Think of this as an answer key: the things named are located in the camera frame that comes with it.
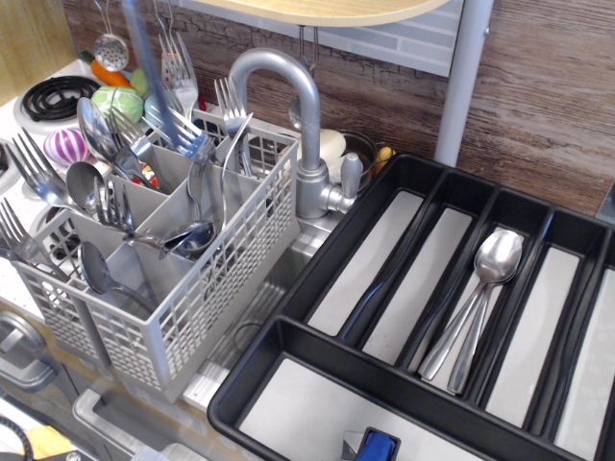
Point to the black coil stove burner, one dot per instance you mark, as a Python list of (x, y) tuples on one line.
[(56, 99)]

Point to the dark fork in basket middle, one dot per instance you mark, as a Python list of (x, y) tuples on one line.
[(111, 206)]

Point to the yellow toy at bottom left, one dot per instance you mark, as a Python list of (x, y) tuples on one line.
[(46, 441)]

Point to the grey plastic cutlery basket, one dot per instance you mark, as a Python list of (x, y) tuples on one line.
[(194, 301)]

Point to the white toy in pot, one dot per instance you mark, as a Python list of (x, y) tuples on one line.
[(332, 145)]

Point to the silver kitchen faucet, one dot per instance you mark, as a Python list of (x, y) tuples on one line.
[(316, 196)]

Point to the small metal pot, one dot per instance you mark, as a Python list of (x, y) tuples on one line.
[(373, 156)]

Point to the spoon at basket back left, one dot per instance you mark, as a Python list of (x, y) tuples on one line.
[(100, 141)]

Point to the tall fork at back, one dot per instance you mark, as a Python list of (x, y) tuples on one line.
[(178, 76)]

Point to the purple striped toy onion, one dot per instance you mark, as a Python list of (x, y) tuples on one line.
[(66, 146)]

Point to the upper spoon in tray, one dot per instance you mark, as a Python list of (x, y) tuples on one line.
[(497, 258)]

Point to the spoon lying in basket centre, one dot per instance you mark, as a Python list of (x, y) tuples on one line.
[(188, 239)]

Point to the lower spoon in tray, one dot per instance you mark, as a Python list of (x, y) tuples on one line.
[(463, 364)]

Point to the spoon in tray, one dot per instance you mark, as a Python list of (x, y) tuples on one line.
[(463, 364), (497, 258)]

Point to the black cutlery tray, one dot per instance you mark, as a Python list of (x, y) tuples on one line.
[(344, 353)]

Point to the fork at basket front left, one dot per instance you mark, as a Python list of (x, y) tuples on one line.
[(26, 248)]

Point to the grey metal shelf pole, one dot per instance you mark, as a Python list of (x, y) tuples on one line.
[(472, 33)]

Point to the spoon in basket front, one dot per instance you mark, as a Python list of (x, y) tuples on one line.
[(98, 275)]

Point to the hanging perforated skimmer ladle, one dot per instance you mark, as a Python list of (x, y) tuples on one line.
[(110, 50)]

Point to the large fork in centre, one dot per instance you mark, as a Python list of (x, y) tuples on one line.
[(185, 138)]

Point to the orange toy carrot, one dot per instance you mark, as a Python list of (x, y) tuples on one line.
[(110, 78)]

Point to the spoon in basket middle left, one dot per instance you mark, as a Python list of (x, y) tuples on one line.
[(85, 185)]

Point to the wooden shelf board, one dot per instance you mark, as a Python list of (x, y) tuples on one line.
[(330, 13)]

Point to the big steel spoon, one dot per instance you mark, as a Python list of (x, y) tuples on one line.
[(146, 61)]

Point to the green toy cabbage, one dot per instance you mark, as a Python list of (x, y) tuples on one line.
[(125, 99)]

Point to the fork at basket left edge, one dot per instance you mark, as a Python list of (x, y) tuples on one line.
[(39, 174)]

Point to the fork at basket back right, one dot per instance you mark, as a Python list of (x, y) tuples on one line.
[(234, 115)]

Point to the blue object at tray bottom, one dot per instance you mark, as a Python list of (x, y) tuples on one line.
[(370, 445)]

